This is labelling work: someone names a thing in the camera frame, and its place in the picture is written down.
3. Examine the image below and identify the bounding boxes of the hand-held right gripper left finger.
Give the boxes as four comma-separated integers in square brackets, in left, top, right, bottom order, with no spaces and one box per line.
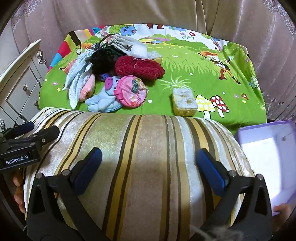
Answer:
[26,147,109,241]

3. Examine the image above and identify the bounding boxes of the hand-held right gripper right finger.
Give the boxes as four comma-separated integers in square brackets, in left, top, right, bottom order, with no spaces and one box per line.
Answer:
[192,148,272,241]

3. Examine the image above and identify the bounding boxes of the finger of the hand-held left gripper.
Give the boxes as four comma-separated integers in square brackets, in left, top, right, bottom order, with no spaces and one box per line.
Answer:
[7,122,35,138]
[28,126,60,149]

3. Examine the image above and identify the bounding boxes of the purple storage box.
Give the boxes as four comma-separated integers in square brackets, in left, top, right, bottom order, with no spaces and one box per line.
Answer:
[235,120,295,217]

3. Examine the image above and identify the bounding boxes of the light blue towel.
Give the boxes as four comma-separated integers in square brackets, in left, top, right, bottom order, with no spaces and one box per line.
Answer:
[63,50,95,110]

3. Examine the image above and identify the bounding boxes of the blue plush toy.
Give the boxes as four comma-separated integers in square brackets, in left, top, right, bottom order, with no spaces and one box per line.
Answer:
[85,76,124,113]

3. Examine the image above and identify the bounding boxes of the pink striped sock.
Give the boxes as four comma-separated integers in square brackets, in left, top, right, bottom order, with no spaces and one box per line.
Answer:
[63,59,77,75]

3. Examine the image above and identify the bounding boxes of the yellow fluffy sponge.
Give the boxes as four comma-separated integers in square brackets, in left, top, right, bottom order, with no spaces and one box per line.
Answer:
[171,88,198,116]

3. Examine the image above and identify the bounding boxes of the pink round purse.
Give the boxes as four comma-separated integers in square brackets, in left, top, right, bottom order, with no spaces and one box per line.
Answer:
[113,75,148,107]

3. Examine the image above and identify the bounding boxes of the dark green knit glove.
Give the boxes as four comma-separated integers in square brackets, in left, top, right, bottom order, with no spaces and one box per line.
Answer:
[90,49,118,75]

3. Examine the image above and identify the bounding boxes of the red fuzzy socks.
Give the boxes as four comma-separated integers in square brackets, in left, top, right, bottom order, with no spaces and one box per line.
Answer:
[115,56,165,81]

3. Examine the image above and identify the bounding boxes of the person's left hand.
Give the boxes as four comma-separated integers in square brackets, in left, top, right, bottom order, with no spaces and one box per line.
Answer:
[13,170,26,214]

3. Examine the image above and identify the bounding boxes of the white drawer cabinet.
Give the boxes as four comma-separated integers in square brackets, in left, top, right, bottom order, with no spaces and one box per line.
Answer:
[0,39,48,130]

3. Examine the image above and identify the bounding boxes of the striped velvet cushion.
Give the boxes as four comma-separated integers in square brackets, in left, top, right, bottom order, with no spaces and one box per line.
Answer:
[23,107,255,241]

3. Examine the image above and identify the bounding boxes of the green printed blanket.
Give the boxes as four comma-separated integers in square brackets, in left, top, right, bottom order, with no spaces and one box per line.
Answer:
[39,23,267,127]

